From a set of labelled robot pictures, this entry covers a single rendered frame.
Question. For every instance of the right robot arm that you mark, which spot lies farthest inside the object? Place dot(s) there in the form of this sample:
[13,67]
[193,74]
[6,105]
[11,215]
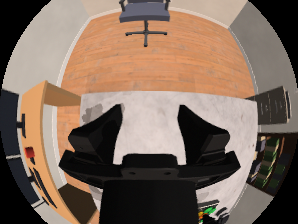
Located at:
[223,218]

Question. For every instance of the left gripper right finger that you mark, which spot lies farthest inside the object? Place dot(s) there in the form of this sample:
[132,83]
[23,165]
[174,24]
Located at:
[204,142]

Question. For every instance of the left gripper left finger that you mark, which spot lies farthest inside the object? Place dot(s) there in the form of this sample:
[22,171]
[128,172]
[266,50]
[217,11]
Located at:
[96,140]

